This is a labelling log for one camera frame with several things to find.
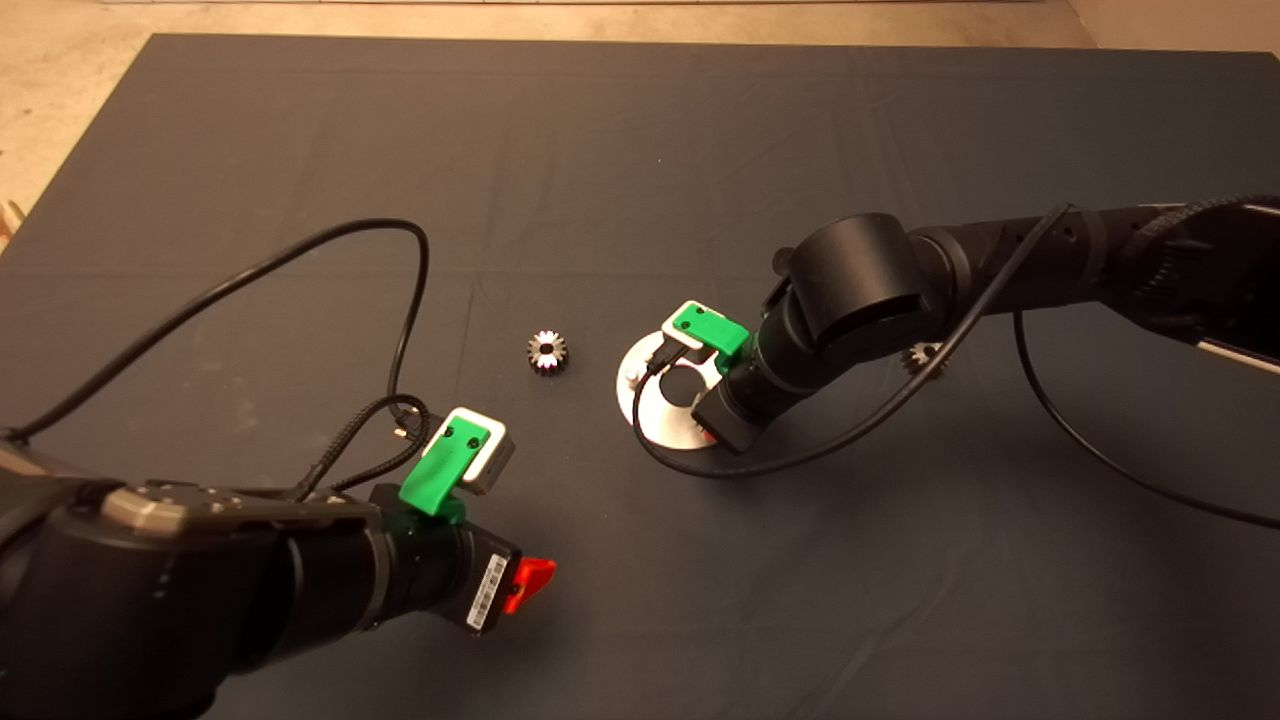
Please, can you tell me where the smooth black right arm cable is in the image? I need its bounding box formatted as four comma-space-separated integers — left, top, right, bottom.
632, 203, 1280, 531

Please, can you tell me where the green left camera mount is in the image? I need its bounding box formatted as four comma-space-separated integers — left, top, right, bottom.
398, 412, 493, 523

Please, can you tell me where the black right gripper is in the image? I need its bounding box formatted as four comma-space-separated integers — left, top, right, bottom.
695, 350, 791, 454

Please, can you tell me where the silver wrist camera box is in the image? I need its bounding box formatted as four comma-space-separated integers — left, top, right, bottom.
660, 300, 729, 383
425, 406, 516, 496

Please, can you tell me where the round metal carrier plate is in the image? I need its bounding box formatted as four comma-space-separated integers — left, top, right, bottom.
616, 322, 736, 451

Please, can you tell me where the green right camera mount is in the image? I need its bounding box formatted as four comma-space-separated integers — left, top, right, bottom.
670, 303, 751, 363

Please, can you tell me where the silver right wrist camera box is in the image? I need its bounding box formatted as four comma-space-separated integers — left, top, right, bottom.
660, 300, 729, 383

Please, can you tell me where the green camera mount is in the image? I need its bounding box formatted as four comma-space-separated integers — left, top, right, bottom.
398, 412, 493, 523
670, 303, 751, 363

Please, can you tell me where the dark grey table cloth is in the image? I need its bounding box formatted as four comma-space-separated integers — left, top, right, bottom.
0, 35, 1280, 720

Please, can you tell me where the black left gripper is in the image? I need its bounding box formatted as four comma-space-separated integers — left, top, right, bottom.
372, 483, 558, 634

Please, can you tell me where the shiny steel planetary gear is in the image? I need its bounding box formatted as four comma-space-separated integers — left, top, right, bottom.
527, 330, 569, 377

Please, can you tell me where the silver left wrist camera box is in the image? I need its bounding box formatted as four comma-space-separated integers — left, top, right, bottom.
425, 406, 516, 496

